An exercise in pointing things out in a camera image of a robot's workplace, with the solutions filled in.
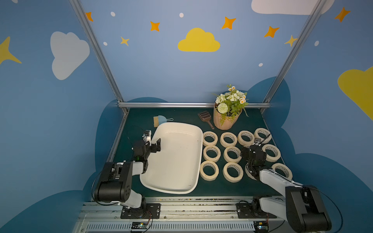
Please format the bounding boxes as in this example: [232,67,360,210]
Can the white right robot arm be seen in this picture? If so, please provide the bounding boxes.
[241,144,332,233]

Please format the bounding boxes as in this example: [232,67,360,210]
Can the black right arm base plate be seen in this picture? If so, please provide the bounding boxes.
[236,201,277,219]

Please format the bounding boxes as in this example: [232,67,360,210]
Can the brown slotted litter scoop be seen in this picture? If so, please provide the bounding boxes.
[198,111,215,130]

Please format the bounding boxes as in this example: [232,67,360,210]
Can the aluminium rail frame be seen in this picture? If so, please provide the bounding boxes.
[73,196,293,233]

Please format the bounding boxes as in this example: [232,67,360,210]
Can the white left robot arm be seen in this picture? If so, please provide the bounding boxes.
[91,130,161,211]

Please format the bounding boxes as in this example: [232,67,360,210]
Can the green table mat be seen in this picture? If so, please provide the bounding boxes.
[92,108,285,199]

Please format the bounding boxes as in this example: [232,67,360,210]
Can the left green circuit board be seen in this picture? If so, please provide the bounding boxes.
[131,222,151,231]

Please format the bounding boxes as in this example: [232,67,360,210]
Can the green circuit board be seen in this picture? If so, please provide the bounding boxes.
[254,221,269,232]
[131,222,151,231]

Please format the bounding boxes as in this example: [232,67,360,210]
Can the blue dustpan with brush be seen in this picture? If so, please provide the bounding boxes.
[153,116,174,128]

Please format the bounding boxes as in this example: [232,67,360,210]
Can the beige ribbed flower pot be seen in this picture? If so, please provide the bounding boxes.
[213,104,242,131]

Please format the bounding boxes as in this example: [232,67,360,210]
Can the white and green artificial flowers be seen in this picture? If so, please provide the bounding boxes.
[214,84,248,117]

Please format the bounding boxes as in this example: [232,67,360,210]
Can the right green circuit board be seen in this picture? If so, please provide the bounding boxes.
[254,221,269,232]

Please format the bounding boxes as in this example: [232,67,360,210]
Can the white plastic storage box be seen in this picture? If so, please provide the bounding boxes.
[139,122,203,195]

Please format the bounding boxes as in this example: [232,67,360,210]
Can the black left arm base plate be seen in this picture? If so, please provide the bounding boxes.
[120,203,161,219]

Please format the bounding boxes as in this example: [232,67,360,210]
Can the cream masking tape roll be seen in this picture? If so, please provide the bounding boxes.
[238,131,255,146]
[272,163,293,180]
[200,160,219,182]
[203,145,221,163]
[262,144,281,163]
[245,164,256,181]
[223,146,242,163]
[254,128,272,144]
[203,131,218,147]
[220,132,238,148]
[222,162,244,183]

